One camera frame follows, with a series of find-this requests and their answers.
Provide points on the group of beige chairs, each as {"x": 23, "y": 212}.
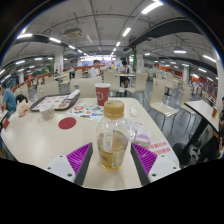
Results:
{"x": 160, "y": 96}

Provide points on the printed paper tray liner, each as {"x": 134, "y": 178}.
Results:
{"x": 50, "y": 101}

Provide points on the clear bottle of amber drink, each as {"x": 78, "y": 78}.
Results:
{"x": 112, "y": 146}

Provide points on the ceiling air conditioner unit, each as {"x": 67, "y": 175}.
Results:
{"x": 72, "y": 32}

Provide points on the white paper napkin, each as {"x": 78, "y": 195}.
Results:
{"x": 74, "y": 93}

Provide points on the red paper cup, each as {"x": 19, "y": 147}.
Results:
{"x": 102, "y": 95}

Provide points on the small white sachet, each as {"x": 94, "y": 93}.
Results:
{"x": 133, "y": 111}

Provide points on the flat round red coaster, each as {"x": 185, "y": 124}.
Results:
{"x": 67, "y": 123}

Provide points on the beige neighbouring table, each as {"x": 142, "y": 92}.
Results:
{"x": 203, "y": 110}

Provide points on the person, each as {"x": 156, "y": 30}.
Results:
{"x": 220, "y": 133}
{"x": 126, "y": 68}
{"x": 7, "y": 99}
{"x": 95, "y": 69}

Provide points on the beige chair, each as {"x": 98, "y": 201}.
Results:
{"x": 86, "y": 87}
{"x": 48, "y": 90}

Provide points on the white table label red print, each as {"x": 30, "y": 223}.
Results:
{"x": 161, "y": 148}

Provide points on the clear plastic packet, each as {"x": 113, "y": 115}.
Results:
{"x": 141, "y": 135}

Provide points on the group of ceiling lights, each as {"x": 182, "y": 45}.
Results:
{"x": 151, "y": 7}

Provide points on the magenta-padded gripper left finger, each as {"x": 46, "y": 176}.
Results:
{"x": 78, "y": 157}

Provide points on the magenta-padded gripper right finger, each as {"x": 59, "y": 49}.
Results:
{"x": 146, "y": 158}

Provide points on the black backpack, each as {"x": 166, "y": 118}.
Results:
{"x": 21, "y": 98}

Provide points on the crumpled brown food wrapper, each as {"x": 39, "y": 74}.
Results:
{"x": 63, "y": 104}

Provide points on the colourful sticker sheet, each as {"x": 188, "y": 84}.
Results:
{"x": 85, "y": 111}

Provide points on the brown patterned white mug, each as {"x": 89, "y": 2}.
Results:
{"x": 47, "y": 112}

